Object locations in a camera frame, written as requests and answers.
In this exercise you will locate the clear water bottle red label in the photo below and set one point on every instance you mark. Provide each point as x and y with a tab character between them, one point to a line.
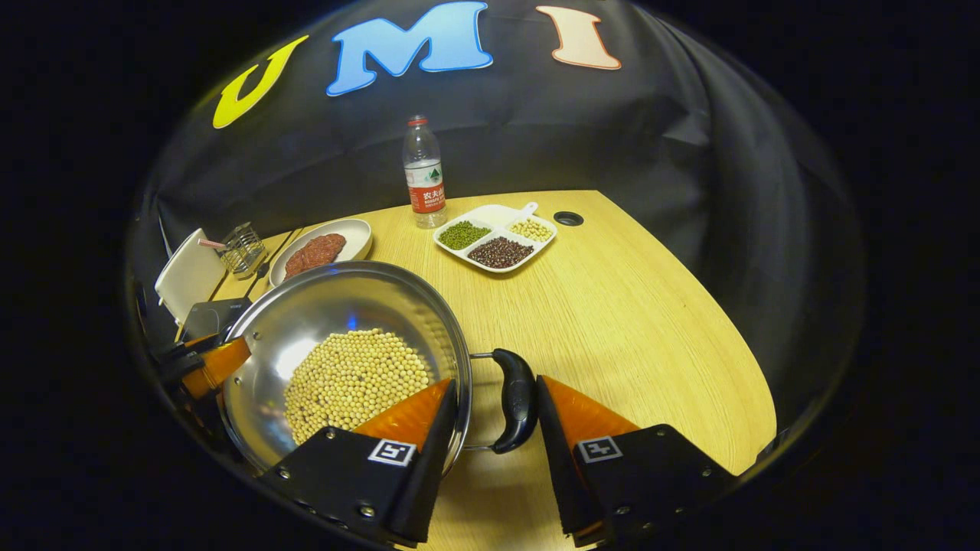
425	176

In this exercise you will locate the pile of green mung beans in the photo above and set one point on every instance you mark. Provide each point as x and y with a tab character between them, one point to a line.
463	235

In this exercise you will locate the round white plate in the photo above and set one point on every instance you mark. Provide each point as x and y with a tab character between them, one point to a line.
356	237

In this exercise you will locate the pile of yellow soybeans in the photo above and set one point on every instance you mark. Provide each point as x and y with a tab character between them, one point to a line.
352	383

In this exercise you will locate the black induction cooktop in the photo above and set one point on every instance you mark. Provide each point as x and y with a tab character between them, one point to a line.
210	315

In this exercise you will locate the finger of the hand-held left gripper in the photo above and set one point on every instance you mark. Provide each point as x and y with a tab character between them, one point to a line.
218	366
180	350

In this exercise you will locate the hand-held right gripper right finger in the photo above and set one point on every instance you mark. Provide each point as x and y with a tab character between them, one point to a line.
563	467

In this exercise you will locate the pile of dark red beans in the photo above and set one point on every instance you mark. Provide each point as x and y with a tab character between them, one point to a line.
500	252

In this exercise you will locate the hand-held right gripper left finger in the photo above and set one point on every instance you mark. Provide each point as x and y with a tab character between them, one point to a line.
432	474

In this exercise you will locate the small pile of pale beans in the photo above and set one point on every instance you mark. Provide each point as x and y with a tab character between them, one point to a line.
530	229

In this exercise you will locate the white toaster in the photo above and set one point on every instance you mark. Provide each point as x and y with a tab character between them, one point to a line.
187	275

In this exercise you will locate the raw red meat piece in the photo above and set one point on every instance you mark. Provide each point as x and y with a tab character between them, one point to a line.
328	246
300	262

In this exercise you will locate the white divided dish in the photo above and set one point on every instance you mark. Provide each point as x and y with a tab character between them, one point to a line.
494	216

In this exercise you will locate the black backdrop cloth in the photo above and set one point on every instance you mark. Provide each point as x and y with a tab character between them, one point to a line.
536	138

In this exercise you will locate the pink striped straw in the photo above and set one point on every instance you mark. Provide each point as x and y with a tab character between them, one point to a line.
211	244

